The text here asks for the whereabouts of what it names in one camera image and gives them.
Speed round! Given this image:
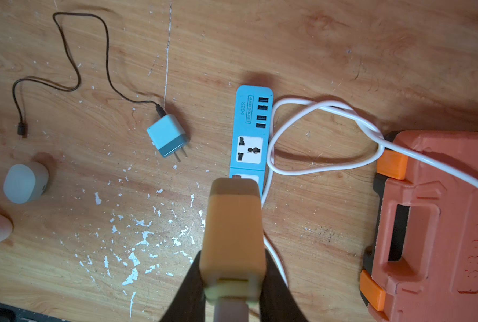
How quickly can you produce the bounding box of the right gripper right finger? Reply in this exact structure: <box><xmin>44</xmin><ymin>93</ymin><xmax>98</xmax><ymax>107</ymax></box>
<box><xmin>259</xmin><ymin>250</ymin><xmax>307</xmax><ymax>322</ymax></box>

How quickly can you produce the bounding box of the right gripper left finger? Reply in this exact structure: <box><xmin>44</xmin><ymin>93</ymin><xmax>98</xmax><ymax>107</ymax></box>
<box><xmin>160</xmin><ymin>252</ymin><xmax>206</xmax><ymax>322</ymax></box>

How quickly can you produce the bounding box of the yellow USB wall charger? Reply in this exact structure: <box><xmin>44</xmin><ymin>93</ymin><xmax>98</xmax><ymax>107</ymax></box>
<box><xmin>199</xmin><ymin>178</ymin><xmax>267</xmax><ymax>304</ymax></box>

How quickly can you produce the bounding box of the mint green earbud case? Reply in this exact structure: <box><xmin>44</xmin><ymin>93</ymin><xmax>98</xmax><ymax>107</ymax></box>
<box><xmin>3</xmin><ymin>162</ymin><xmax>49</xmax><ymax>204</ymax></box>

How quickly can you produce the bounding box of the orange plastic tool case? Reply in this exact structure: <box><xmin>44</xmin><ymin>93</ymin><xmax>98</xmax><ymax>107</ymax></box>
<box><xmin>360</xmin><ymin>150</ymin><xmax>478</xmax><ymax>321</ymax></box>

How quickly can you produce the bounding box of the blue power strip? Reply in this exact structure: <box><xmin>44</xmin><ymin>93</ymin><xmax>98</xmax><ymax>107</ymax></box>
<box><xmin>229</xmin><ymin>85</ymin><xmax>274</xmax><ymax>193</ymax></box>

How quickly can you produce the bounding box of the teal USB wall charger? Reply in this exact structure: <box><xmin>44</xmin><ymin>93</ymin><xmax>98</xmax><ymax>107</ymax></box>
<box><xmin>147</xmin><ymin>114</ymin><xmax>189</xmax><ymax>161</ymax></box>

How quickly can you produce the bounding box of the white power strip cord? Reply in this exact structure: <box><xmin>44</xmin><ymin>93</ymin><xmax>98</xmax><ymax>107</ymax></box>
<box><xmin>260</xmin><ymin>96</ymin><xmax>478</xmax><ymax>287</ymax></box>

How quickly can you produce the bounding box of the black USB cable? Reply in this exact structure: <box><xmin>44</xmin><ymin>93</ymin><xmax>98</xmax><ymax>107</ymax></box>
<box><xmin>12</xmin><ymin>11</ymin><xmax>167</xmax><ymax>138</ymax></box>

